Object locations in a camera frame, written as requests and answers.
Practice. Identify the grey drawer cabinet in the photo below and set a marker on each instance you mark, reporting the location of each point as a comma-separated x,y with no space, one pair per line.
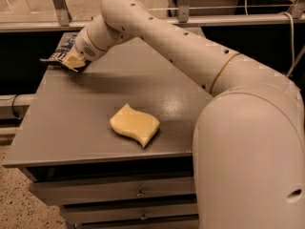
66,133

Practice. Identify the yellow wavy sponge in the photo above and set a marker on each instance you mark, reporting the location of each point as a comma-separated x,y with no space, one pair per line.
134,124

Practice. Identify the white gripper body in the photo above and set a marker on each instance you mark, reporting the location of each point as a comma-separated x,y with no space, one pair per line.
85,48

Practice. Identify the top grey drawer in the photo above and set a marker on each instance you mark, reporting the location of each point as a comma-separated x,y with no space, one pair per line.
82,191

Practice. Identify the blue Kettle chip bag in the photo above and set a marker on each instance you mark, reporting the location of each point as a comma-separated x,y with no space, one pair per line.
65,46

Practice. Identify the grey drawer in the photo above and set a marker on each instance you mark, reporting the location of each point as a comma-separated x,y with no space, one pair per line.
179,223
93,215
82,191

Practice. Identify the bottom grey drawer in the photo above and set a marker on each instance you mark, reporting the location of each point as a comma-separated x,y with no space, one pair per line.
179,223

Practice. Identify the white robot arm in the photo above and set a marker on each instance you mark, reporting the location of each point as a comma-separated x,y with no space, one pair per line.
248,142

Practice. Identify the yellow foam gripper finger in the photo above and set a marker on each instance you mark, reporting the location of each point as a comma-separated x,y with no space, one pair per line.
74,61

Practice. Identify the middle grey drawer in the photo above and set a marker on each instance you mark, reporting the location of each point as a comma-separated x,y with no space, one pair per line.
93,215

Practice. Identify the metal railing frame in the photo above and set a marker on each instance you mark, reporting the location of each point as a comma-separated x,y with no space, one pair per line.
52,15

